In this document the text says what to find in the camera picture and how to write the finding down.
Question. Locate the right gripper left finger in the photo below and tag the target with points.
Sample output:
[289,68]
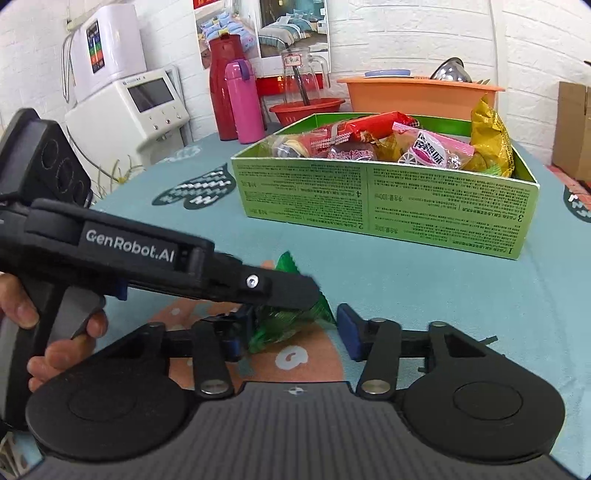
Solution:
[217,341]

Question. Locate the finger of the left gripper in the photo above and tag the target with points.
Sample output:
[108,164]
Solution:
[234,281]
[121,290]

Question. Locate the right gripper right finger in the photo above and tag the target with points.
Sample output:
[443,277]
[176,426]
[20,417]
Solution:
[378,342]

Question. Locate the green crinkled candy packet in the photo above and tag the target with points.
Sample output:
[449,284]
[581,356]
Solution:
[274,325]

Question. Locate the pink clear cookie bag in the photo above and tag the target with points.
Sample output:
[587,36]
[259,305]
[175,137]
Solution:
[427,148]

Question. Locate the yellow chip bag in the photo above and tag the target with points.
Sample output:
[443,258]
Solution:
[493,151]

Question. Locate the person's left hand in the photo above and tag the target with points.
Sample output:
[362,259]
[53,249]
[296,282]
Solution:
[60,355]

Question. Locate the white screen appliance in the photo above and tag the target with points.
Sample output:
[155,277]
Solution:
[130,124]

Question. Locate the red printed snack bag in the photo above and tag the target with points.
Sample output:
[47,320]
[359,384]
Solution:
[363,129]

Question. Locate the green cardboard box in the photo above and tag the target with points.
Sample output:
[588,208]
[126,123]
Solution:
[467,211]

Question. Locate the red plastic basket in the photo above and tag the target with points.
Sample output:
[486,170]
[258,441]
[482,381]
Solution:
[291,112]

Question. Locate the pink thermos bottle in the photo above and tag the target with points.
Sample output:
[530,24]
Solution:
[244,101]

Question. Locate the white water purifier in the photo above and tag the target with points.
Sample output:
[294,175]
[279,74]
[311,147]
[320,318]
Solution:
[105,48]

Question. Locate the clear glass pitcher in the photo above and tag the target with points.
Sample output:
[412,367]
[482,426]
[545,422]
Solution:
[305,74]

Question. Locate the red thermos jug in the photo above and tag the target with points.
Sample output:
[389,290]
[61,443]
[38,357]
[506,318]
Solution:
[224,50]

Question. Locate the blue lidded container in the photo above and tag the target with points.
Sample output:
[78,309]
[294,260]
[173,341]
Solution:
[388,73]

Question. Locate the orange plastic basin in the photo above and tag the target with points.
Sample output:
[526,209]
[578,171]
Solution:
[418,96]

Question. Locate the bedroom poster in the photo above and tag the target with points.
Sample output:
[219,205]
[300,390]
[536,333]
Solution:
[266,29]

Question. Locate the brown cardboard box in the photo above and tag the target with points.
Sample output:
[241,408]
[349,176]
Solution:
[571,150]

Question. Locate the steel bowl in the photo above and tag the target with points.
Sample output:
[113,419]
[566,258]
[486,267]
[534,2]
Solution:
[452,69]

